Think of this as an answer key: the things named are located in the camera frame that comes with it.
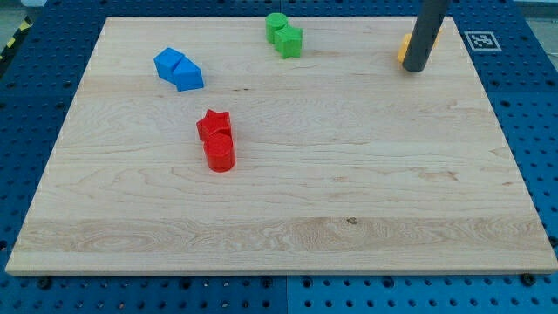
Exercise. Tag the wooden board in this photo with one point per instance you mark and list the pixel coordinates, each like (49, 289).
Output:
(345, 163)

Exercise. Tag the white fiducial marker tag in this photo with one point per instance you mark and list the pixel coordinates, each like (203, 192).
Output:
(482, 41)

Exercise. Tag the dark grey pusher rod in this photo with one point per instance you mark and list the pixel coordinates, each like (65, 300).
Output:
(425, 32)

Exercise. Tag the red hexagon block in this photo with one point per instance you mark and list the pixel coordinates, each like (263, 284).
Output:
(220, 152)

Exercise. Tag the yellow heart block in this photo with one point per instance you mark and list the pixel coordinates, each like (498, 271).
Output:
(403, 47)

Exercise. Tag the blue pentagon block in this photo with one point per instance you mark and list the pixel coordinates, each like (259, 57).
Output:
(187, 75)

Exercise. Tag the green star block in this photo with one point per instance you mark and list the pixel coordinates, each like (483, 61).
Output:
(288, 41)

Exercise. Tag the green cylinder block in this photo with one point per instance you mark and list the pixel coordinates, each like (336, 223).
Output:
(274, 22)

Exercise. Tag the blue cube block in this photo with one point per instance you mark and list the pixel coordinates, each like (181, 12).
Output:
(165, 63)

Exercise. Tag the red star block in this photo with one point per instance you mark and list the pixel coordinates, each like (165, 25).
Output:
(214, 122)

